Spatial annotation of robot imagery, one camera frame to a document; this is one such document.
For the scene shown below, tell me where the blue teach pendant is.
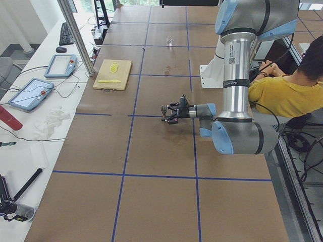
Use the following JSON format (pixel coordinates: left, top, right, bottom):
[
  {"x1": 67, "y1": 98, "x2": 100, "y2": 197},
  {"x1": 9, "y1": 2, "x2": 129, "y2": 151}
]
[
  {"x1": 8, "y1": 78, "x2": 55, "y2": 112},
  {"x1": 44, "y1": 54, "x2": 77, "y2": 78}
]

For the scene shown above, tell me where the clear shot glass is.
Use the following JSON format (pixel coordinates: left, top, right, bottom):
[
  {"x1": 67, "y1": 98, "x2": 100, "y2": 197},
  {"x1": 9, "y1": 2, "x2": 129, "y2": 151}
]
[{"x1": 166, "y1": 37, "x2": 173, "y2": 47}]

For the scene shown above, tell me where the black hand tool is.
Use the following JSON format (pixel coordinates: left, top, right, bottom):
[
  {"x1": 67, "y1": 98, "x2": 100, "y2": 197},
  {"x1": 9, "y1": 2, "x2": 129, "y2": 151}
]
[{"x1": 1, "y1": 168, "x2": 43, "y2": 202}]

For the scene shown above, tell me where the black computer mouse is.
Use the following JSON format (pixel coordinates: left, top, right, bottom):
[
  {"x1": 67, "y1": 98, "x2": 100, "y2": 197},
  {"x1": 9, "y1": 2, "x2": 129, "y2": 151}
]
[{"x1": 56, "y1": 46, "x2": 67, "y2": 53}]

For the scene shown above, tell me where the far blue teach pendant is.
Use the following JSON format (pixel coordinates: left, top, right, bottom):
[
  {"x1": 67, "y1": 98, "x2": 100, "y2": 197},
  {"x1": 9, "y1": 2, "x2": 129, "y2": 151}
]
[{"x1": 44, "y1": 54, "x2": 77, "y2": 78}]

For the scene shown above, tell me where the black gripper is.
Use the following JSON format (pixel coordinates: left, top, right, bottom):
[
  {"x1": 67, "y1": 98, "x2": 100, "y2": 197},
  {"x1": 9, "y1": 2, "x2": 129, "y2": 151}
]
[{"x1": 163, "y1": 102, "x2": 190, "y2": 125}]

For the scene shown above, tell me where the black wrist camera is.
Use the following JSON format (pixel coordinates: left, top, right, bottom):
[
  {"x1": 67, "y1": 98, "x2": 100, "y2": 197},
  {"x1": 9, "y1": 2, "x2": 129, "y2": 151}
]
[{"x1": 179, "y1": 94, "x2": 189, "y2": 109}]

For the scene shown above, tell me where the wooden cutting board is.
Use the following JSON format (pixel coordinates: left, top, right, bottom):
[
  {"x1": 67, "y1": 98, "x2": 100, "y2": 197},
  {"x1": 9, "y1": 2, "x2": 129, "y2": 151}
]
[{"x1": 93, "y1": 59, "x2": 132, "y2": 91}]

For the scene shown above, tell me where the white crumpled cloth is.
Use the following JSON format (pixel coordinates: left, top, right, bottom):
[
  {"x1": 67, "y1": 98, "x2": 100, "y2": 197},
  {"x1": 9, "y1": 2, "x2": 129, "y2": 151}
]
[{"x1": 33, "y1": 106, "x2": 71, "y2": 140}]

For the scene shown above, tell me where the black camera cable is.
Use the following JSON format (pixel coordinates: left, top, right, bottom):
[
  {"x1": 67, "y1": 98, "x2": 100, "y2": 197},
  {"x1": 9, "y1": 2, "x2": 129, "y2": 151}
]
[{"x1": 248, "y1": 100, "x2": 281, "y2": 127}]

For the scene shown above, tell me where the person in yellow shirt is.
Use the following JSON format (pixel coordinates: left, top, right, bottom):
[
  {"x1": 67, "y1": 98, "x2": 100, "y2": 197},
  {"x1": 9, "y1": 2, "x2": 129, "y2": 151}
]
[{"x1": 248, "y1": 36, "x2": 322, "y2": 117}]

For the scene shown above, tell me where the red bottle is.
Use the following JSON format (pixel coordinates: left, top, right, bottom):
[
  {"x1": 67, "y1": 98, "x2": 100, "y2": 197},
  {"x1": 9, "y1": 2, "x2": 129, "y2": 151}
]
[{"x1": 0, "y1": 106, "x2": 23, "y2": 131}]

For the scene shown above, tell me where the aluminium frame post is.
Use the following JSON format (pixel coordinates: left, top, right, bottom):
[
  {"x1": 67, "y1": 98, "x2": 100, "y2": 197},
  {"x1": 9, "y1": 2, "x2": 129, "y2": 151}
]
[{"x1": 57, "y1": 0, "x2": 95, "y2": 77}]

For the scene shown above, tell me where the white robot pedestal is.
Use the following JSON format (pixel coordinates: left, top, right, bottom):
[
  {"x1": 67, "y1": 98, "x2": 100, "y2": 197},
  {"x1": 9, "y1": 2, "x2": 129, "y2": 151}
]
[{"x1": 200, "y1": 38, "x2": 225, "y2": 89}]

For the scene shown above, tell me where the steel double jigger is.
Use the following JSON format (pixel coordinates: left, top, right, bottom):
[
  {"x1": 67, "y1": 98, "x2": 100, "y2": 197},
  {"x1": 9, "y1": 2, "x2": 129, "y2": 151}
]
[{"x1": 160, "y1": 105, "x2": 168, "y2": 122}]

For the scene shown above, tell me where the near blue teach pendant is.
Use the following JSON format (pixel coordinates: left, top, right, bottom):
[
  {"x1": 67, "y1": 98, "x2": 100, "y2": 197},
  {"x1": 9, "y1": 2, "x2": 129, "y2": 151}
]
[{"x1": 8, "y1": 78, "x2": 55, "y2": 112}]

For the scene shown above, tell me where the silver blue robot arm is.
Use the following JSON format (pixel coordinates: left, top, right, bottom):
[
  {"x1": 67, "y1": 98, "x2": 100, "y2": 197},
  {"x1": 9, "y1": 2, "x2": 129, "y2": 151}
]
[{"x1": 161, "y1": 1, "x2": 299, "y2": 154}]

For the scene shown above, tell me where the yellow plastic knife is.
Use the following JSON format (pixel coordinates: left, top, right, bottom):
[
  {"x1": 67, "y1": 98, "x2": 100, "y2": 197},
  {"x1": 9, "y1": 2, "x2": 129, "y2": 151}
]
[{"x1": 98, "y1": 79, "x2": 121, "y2": 83}]

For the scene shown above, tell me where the black keyboard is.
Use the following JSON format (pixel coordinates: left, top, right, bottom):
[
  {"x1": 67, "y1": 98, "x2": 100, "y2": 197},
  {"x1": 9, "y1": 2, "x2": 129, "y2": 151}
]
[{"x1": 59, "y1": 22, "x2": 74, "y2": 46}]

